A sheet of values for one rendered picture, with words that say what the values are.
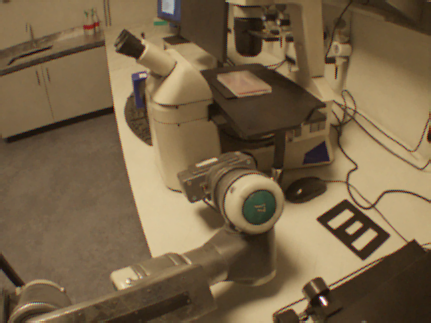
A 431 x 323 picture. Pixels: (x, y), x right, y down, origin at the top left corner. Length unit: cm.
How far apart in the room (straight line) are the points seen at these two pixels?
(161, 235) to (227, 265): 25
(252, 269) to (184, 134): 33
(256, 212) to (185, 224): 29
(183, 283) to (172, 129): 38
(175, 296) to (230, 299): 22
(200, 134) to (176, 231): 21
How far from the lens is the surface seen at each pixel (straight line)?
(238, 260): 47
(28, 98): 292
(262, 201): 44
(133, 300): 36
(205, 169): 61
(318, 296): 47
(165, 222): 71
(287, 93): 76
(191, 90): 65
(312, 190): 75
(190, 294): 39
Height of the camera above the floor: 125
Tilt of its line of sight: 36 degrees down
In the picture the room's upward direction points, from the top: 3 degrees counter-clockwise
